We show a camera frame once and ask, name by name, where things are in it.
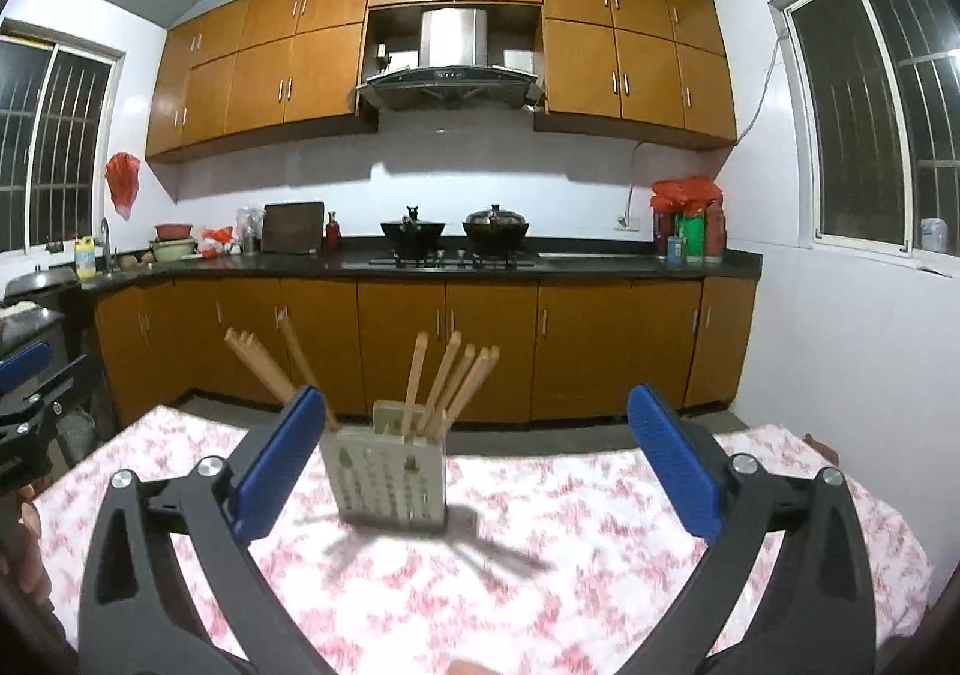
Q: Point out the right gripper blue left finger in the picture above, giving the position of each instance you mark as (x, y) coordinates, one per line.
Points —
(137, 614)

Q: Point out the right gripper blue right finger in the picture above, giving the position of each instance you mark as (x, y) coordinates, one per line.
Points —
(817, 611)

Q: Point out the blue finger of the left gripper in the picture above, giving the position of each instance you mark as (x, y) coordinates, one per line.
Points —
(23, 366)

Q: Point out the person's left hand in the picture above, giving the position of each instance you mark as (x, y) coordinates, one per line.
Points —
(22, 560)

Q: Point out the yellow detergent bottle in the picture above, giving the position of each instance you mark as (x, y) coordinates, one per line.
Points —
(84, 256)

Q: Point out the green basin with red bowl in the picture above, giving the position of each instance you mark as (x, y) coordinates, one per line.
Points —
(172, 241)

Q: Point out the red plastic bag hanging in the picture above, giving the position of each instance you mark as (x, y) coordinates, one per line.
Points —
(122, 175)

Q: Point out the small orange red bag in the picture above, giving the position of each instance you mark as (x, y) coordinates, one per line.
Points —
(216, 242)

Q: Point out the left barred window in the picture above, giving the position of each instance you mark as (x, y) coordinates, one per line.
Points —
(53, 101)

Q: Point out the barred window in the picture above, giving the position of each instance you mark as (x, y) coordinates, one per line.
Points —
(879, 83)
(53, 101)

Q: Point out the floral pink white tablecloth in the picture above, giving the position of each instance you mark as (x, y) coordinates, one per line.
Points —
(553, 565)

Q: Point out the green perforated utensil holder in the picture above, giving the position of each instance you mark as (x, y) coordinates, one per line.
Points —
(382, 479)

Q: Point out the dark cutting board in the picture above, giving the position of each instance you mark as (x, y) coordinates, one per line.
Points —
(293, 228)

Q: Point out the red bottle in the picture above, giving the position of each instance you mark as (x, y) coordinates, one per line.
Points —
(332, 235)

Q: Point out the green box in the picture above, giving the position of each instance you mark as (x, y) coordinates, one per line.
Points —
(692, 229)

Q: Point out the black wok left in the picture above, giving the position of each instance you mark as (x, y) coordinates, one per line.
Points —
(413, 238)

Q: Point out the red bag on counter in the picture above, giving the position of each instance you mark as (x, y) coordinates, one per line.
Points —
(672, 198)

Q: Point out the black lidded wok right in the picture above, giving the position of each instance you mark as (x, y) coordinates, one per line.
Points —
(495, 232)

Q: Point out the steel range hood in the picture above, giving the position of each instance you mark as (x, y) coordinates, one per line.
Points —
(452, 56)

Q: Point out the right barred window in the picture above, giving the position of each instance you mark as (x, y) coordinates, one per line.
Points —
(879, 83)

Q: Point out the upper wooden wall cabinets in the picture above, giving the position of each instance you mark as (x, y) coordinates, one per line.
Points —
(270, 71)

